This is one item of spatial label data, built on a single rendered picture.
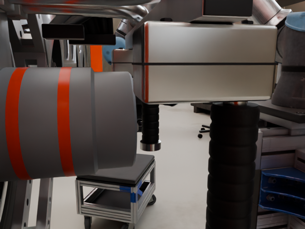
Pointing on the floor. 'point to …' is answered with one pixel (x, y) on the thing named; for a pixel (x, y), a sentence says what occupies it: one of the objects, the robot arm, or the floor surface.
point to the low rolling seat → (118, 192)
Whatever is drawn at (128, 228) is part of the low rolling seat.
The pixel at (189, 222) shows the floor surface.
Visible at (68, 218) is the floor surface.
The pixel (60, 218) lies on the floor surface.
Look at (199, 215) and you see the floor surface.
